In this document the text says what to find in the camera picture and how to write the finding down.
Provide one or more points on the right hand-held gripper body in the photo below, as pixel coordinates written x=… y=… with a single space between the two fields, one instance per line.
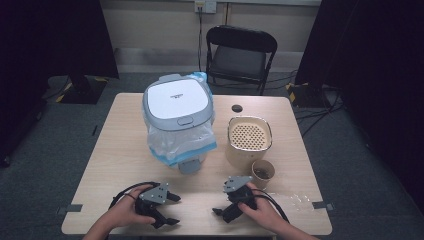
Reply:
x=237 y=183

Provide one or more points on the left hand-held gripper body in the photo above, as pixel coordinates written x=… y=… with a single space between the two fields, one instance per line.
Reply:
x=155 y=194

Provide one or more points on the brown paper cup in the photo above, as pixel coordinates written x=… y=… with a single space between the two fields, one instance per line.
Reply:
x=261 y=183

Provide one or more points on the dark wet tea leaves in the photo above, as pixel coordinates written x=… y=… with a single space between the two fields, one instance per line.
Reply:
x=262 y=173

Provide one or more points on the beige perforated strainer container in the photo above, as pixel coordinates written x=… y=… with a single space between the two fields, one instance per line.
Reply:
x=246 y=156

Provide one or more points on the white grey lidded trash can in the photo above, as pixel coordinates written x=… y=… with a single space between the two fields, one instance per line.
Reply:
x=180 y=100

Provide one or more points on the person's right hand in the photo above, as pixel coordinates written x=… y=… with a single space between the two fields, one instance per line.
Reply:
x=265 y=213

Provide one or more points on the person's left hand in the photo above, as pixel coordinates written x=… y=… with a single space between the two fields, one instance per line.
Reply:
x=123 y=213

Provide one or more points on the clear blue-edged trash bag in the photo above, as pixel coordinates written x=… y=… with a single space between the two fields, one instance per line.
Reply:
x=180 y=143

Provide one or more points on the spilled water puddle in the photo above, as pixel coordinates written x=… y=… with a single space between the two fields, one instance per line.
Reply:
x=295 y=198

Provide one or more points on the black round table grommet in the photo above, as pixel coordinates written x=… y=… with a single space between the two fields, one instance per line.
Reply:
x=237 y=108

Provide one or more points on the grey tape strip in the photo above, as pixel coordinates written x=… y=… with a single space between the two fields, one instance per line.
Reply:
x=70 y=209
x=322 y=205

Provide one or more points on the small black floor tape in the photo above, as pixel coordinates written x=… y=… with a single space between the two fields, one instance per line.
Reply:
x=95 y=130

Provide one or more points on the black folding chair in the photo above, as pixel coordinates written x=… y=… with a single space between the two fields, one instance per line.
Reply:
x=241 y=38

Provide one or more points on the black curtain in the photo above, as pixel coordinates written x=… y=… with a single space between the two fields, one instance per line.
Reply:
x=383 y=66
x=50 y=40

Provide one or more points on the white wall socket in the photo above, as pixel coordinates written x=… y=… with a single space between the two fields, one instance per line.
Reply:
x=210 y=6

